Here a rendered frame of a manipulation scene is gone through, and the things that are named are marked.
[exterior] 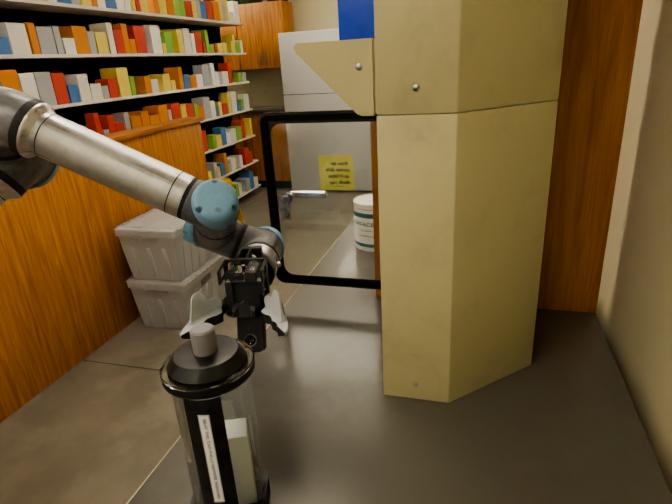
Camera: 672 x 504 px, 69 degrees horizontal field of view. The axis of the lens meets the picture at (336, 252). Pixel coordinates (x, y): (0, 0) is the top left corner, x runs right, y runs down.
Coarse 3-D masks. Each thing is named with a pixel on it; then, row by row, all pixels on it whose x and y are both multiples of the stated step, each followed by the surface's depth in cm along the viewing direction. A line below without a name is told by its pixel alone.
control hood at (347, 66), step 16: (304, 48) 68; (320, 48) 67; (336, 48) 67; (352, 48) 66; (368, 48) 66; (320, 64) 68; (336, 64) 67; (352, 64) 67; (368, 64) 66; (336, 80) 68; (352, 80) 68; (368, 80) 67; (352, 96) 68; (368, 96) 68; (368, 112) 69
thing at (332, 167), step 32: (288, 128) 105; (320, 128) 103; (352, 128) 101; (288, 160) 108; (320, 160) 106; (352, 160) 104; (288, 192) 110; (320, 192) 108; (352, 192) 106; (288, 224) 113; (320, 224) 111; (352, 224) 109; (288, 256) 116; (320, 256) 114; (352, 256) 112
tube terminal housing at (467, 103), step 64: (384, 0) 63; (448, 0) 61; (512, 0) 64; (384, 64) 66; (448, 64) 64; (512, 64) 68; (384, 128) 69; (448, 128) 66; (512, 128) 71; (384, 192) 72; (448, 192) 70; (512, 192) 75; (384, 256) 76; (448, 256) 73; (512, 256) 80; (384, 320) 80; (448, 320) 77; (512, 320) 84; (384, 384) 85; (448, 384) 81
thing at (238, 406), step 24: (168, 360) 58; (168, 384) 54; (192, 384) 54; (216, 384) 53; (240, 384) 55; (240, 408) 57; (240, 432) 58; (192, 456) 58; (240, 456) 59; (192, 480) 60; (240, 480) 60; (264, 480) 65
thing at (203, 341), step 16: (192, 336) 55; (208, 336) 55; (224, 336) 60; (176, 352) 57; (192, 352) 57; (208, 352) 56; (224, 352) 57; (240, 352) 57; (176, 368) 55; (192, 368) 54; (208, 368) 54; (224, 368) 55
